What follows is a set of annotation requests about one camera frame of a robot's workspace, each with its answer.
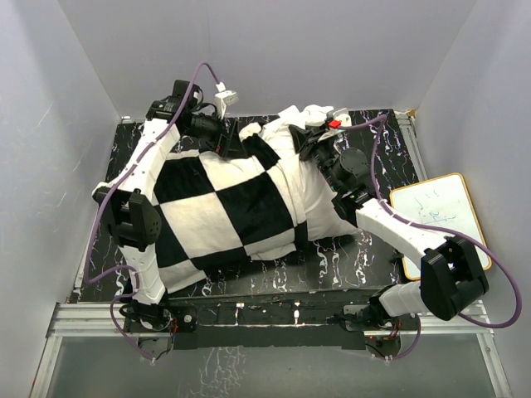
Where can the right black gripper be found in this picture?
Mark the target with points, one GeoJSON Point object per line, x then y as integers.
{"type": "Point", "coordinates": [302, 137]}

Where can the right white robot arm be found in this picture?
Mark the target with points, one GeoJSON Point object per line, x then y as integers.
{"type": "Point", "coordinates": [452, 276]}

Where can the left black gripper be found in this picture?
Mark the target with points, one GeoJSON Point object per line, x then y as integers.
{"type": "Point", "coordinates": [226, 144]}

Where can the black white checkered pillowcase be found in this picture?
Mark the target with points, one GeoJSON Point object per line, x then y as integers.
{"type": "Point", "coordinates": [217, 211]}

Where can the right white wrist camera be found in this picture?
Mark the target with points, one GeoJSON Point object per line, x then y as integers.
{"type": "Point", "coordinates": [337, 119]}

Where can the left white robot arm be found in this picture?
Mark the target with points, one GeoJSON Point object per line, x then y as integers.
{"type": "Point", "coordinates": [126, 205]}

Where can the whiteboard with orange frame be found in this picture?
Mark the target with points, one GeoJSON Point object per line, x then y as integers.
{"type": "Point", "coordinates": [442, 201]}

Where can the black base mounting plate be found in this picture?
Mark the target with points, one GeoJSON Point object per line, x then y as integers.
{"type": "Point", "coordinates": [304, 319]}

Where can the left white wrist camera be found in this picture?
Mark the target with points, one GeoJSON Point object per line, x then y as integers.
{"type": "Point", "coordinates": [223, 99]}

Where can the aluminium frame rail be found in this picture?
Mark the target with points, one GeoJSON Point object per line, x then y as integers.
{"type": "Point", "coordinates": [90, 353]}

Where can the white pillow insert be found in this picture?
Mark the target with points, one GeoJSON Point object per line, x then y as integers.
{"type": "Point", "coordinates": [314, 191]}

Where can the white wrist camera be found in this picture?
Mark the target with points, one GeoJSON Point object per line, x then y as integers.
{"type": "Point", "coordinates": [223, 99]}
{"type": "Point", "coordinates": [337, 119]}

